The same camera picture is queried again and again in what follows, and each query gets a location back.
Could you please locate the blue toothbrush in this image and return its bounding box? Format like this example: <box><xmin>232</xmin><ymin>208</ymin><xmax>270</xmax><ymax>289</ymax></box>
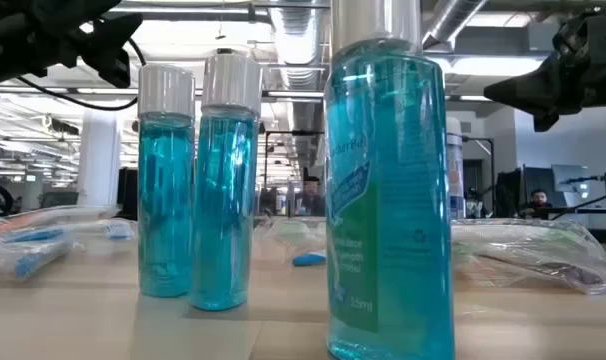
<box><xmin>291</xmin><ymin>251</ymin><xmax>328</xmax><ymax>268</ymax></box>
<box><xmin>2</xmin><ymin>219</ymin><xmax>137</xmax><ymax>246</ymax></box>
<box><xmin>0</xmin><ymin>239</ymin><xmax>77</xmax><ymax>284</ymax></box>

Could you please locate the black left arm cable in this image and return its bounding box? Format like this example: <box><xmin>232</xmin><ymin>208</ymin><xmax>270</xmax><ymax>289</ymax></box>
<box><xmin>15</xmin><ymin>37</ymin><xmax>148</xmax><ymax>112</ymax></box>

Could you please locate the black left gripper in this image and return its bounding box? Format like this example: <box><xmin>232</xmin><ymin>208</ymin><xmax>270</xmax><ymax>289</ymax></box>
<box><xmin>0</xmin><ymin>0</ymin><xmax>144</xmax><ymax>101</ymax></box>

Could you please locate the grey lit computer monitor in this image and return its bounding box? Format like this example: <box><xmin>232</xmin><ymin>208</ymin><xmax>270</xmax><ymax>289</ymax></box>
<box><xmin>550</xmin><ymin>163</ymin><xmax>592</xmax><ymax>207</ymax></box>

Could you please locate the blue mouthwash bottle white cap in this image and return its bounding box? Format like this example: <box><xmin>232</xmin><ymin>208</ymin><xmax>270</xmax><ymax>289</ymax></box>
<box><xmin>323</xmin><ymin>0</ymin><xmax>457</xmax><ymax>360</ymax></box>
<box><xmin>189</xmin><ymin>51</ymin><xmax>264</xmax><ymax>313</ymax></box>
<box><xmin>136</xmin><ymin>63</ymin><xmax>197</xmax><ymax>300</ymax></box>

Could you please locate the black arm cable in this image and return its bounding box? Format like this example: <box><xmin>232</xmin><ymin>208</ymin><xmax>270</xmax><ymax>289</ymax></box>
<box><xmin>549</xmin><ymin>184</ymin><xmax>606</xmax><ymax>221</ymax></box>
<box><xmin>15</xmin><ymin>37</ymin><xmax>148</xmax><ymax>112</ymax></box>

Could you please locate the person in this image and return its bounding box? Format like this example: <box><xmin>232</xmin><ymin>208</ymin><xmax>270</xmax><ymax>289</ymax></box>
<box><xmin>520</xmin><ymin>188</ymin><xmax>554</xmax><ymax>219</ymax></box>
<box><xmin>297</xmin><ymin>174</ymin><xmax>327</xmax><ymax>217</ymax></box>

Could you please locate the cluster of toothbrushes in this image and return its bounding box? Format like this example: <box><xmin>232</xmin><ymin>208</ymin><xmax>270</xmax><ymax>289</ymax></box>
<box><xmin>455</xmin><ymin>252</ymin><xmax>606</xmax><ymax>296</ymax></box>

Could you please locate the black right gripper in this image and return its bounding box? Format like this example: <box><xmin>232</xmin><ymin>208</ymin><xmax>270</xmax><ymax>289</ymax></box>
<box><xmin>484</xmin><ymin>7</ymin><xmax>606</xmax><ymax>133</ymax></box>

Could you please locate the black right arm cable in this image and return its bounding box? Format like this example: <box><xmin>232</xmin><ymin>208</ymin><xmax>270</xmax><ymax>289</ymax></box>
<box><xmin>549</xmin><ymin>184</ymin><xmax>606</xmax><ymax>221</ymax></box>

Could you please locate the white wipes canister blue label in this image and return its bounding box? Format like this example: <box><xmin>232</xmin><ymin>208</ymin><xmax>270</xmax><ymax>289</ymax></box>
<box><xmin>445</xmin><ymin>116</ymin><xmax>467</xmax><ymax>221</ymax></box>

